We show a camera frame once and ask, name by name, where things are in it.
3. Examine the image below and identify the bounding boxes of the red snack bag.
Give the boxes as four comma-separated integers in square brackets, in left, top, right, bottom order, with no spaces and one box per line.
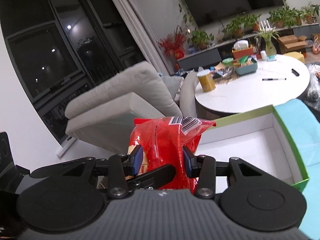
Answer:
[128,116,216,193]

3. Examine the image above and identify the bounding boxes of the grey sofa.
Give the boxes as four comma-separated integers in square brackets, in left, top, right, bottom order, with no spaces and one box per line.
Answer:
[65,61,199,154]

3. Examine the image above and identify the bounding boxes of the green white cardboard box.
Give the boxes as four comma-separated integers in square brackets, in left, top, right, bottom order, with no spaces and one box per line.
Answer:
[195,106,309,192]

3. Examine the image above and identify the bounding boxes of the yellow canister white lid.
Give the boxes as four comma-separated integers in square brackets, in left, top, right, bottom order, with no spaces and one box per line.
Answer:
[197,69,216,93]

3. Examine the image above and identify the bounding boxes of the black pen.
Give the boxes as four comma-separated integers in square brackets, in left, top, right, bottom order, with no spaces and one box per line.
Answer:
[262,78,287,81]

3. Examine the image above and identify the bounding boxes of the teal snack tray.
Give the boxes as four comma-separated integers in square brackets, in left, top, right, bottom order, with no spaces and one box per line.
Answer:
[235,56,258,76]

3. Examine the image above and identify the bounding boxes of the round white table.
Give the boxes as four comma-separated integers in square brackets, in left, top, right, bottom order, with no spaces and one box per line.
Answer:
[195,55,310,114]

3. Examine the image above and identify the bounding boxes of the orange tissue box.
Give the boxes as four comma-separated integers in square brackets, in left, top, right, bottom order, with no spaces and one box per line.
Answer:
[232,40,254,60]

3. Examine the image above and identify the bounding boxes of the red flower arrangement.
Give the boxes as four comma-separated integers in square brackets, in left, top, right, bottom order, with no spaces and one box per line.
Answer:
[157,25,187,60]

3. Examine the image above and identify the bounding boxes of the white cup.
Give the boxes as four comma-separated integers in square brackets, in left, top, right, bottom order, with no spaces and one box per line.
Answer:
[260,50,267,61]

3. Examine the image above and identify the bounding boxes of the potted green plant left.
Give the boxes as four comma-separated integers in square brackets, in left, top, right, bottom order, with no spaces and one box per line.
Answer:
[188,30,214,50]

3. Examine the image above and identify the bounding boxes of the potted green plant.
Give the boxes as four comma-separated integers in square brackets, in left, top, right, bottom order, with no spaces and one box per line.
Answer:
[268,5,304,28]
[188,30,214,50]
[223,14,261,38]

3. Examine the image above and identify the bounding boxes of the small black remote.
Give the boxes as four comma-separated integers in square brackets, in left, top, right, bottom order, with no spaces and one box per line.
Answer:
[291,69,300,76]

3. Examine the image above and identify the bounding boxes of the dark tv console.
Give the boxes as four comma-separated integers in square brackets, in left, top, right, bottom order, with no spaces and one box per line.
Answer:
[177,23,319,70]

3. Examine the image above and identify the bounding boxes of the yellow stool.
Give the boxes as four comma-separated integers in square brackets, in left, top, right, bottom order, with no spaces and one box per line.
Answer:
[284,51,305,63]

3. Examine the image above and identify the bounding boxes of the glass vase with flowers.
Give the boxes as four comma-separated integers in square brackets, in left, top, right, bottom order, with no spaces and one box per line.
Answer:
[256,23,279,57]

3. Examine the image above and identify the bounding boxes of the open brown cardboard box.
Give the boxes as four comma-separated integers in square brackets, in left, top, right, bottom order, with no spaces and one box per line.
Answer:
[277,35,307,54]

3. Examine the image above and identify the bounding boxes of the potted green plant middle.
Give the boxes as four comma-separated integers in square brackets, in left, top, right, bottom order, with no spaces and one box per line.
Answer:
[223,14,261,38]

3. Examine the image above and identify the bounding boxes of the potted green plant right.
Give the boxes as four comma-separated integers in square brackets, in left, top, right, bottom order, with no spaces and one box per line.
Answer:
[268,5,304,28]

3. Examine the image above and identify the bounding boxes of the white curtain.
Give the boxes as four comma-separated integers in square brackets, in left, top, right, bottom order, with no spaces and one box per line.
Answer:
[112,0,175,75]

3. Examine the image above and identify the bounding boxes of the dark window frame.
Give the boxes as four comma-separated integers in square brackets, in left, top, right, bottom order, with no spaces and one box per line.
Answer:
[1,0,144,142]

